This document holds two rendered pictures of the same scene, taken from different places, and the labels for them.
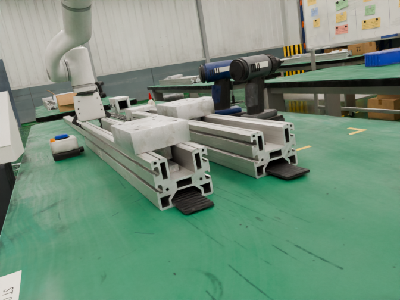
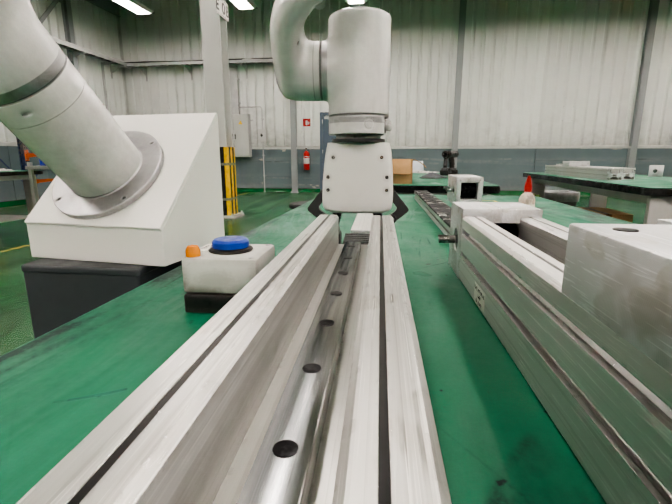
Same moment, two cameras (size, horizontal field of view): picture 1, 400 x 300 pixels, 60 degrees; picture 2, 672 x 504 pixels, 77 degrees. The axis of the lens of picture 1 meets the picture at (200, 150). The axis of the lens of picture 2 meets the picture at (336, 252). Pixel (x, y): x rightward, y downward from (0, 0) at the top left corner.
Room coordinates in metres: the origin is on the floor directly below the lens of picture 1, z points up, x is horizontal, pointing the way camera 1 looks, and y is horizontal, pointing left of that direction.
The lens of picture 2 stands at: (0.78, 0.10, 0.94)
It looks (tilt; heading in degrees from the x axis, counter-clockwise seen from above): 13 degrees down; 30
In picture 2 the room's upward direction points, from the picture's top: straight up
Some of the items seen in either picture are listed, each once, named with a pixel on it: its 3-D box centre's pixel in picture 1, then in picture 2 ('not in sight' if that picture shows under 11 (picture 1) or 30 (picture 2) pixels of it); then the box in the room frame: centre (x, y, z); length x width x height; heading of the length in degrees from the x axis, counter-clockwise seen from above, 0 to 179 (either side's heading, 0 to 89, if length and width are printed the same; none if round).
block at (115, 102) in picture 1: (119, 105); (462, 190); (2.31, 0.47, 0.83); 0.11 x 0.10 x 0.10; 116
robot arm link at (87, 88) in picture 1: (85, 88); (360, 128); (1.33, 0.39, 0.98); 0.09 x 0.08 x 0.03; 114
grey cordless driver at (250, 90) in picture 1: (264, 94); not in sight; (0.97, -0.20, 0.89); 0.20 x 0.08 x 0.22; 128
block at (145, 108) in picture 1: (139, 119); (482, 238); (1.39, 0.22, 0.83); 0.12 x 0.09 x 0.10; 114
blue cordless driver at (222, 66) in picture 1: (233, 93); not in sight; (1.15, -0.14, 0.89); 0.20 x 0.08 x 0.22; 96
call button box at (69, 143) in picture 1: (66, 146); (239, 275); (1.12, 0.42, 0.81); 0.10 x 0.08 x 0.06; 114
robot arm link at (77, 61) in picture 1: (78, 66); (356, 66); (1.33, 0.39, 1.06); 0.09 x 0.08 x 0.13; 118
